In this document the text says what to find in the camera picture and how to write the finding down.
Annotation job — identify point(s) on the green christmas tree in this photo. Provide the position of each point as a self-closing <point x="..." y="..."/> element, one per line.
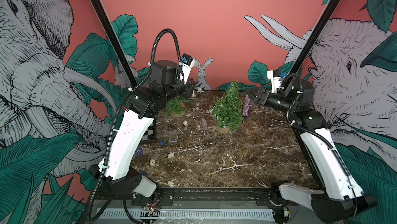
<point x="177" y="107"/>
<point x="227" y="109"/>

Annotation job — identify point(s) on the white ring bead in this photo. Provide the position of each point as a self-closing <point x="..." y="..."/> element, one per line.
<point x="152" y="162"/>

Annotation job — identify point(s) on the small clear plastic cup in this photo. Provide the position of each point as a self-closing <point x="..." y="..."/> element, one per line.
<point x="173" y="136"/>

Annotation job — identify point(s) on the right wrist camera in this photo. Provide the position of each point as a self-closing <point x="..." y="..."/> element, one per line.
<point x="276" y="78"/>

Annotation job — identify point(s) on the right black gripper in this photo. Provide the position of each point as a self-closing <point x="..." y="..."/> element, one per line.
<point x="263" y="98"/>

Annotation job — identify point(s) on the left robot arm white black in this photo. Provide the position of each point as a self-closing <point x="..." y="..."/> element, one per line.
<point x="137" y="111"/>

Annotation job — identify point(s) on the purple glitter tube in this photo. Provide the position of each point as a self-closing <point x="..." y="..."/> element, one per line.
<point x="246" y="106"/>

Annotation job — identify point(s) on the black frame post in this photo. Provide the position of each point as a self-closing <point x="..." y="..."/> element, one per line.
<point x="110" y="32"/>
<point x="317" y="30"/>

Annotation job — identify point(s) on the white slotted cable duct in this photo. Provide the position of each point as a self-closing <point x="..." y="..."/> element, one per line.
<point x="184" y="213"/>

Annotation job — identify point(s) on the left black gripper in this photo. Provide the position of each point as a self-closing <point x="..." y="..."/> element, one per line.
<point x="188" y="86"/>

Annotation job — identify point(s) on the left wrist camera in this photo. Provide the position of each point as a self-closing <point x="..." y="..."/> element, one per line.
<point x="187" y="63"/>

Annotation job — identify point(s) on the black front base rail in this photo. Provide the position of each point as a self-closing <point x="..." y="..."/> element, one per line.
<point x="171" y="196"/>

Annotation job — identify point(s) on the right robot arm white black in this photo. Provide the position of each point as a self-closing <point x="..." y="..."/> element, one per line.
<point x="340" y="196"/>

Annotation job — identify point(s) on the right black frame post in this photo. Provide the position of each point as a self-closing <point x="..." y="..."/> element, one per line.
<point x="317" y="30"/>

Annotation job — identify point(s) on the black white checkerboard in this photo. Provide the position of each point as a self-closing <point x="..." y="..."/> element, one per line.
<point x="150" y="134"/>

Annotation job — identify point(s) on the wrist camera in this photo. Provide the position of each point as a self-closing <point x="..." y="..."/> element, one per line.
<point x="187" y="63"/>
<point x="276" y="78"/>

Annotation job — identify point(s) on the left black frame post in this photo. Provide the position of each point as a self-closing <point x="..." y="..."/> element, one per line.
<point x="110" y="32"/>

